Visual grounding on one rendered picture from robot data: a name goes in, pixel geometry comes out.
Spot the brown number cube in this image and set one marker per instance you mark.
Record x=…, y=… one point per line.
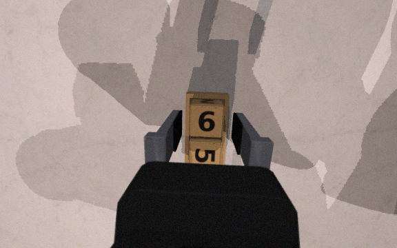
x=206, y=117
x=205, y=150

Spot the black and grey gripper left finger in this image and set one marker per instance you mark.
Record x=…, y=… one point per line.
x=160, y=145

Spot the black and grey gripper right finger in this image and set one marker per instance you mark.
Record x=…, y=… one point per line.
x=254, y=150

